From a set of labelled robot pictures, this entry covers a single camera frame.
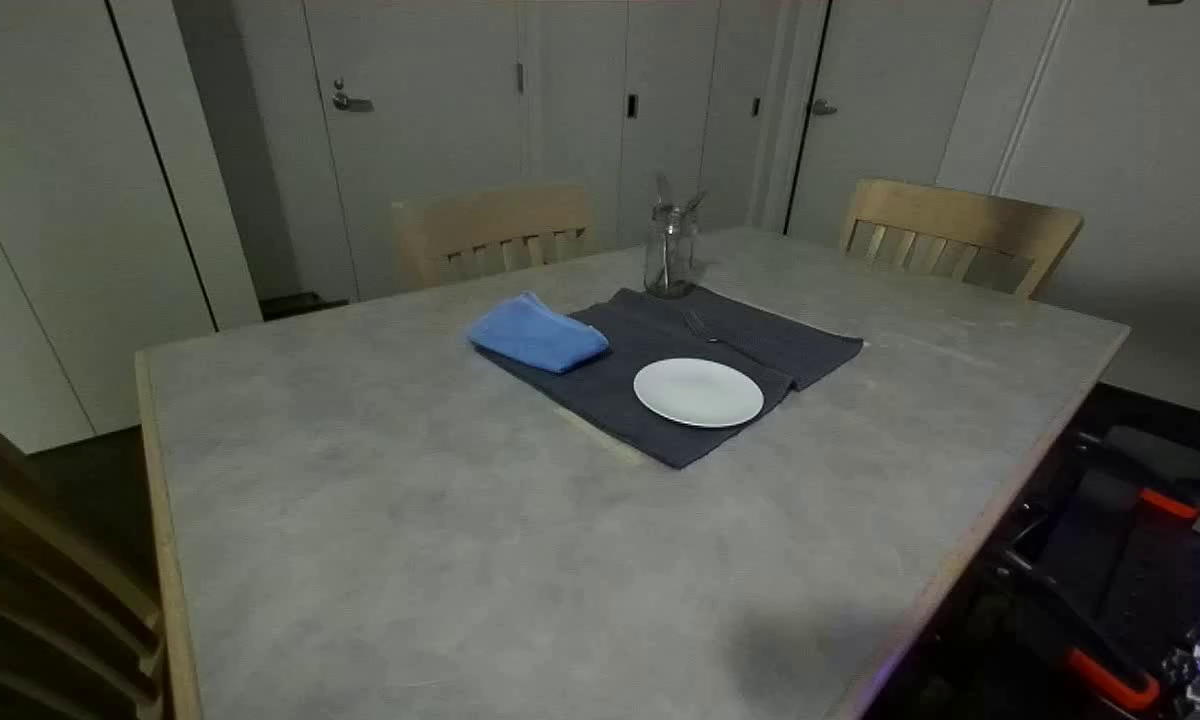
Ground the blue cloth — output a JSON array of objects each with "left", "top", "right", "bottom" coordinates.
[{"left": 466, "top": 296, "right": 606, "bottom": 373}]

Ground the white round plate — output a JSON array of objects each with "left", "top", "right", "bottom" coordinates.
[{"left": 631, "top": 358, "right": 762, "bottom": 430}]

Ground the clear glass bottle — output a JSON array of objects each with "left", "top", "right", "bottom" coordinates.
[{"left": 642, "top": 203, "right": 696, "bottom": 296}]

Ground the dark grey cloth placemat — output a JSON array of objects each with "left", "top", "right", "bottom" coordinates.
[{"left": 471, "top": 288, "right": 859, "bottom": 469}]

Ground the wooden chair far left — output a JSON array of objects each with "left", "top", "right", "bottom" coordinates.
[{"left": 389, "top": 186, "right": 592, "bottom": 284}]

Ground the wooden chair far right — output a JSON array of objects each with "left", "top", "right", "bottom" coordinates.
[{"left": 839, "top": 180, "right": 1084, "bottom": 302}]

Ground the black orange clamp near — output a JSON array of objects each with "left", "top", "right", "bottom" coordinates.
[{"left": 991, "top": 548, "right": 1164, "bottom": 718}]

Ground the black orange clamp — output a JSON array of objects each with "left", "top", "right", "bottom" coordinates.
[
  {"left": 1078, "top": 442, "right": 1200, "bottom": 526},
  {"left": 991, "top": 548, "right": 1164, "bottom": 718}
]

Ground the black orange clamp far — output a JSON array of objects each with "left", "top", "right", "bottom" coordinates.
[{"left": 1078, "top": 442, "right": 1200, "bottom": 526}]

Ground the wooden chair near corner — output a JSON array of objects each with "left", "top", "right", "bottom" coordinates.
[{"left": 0, "top": 433, "right": 171, "bottom": 720}]

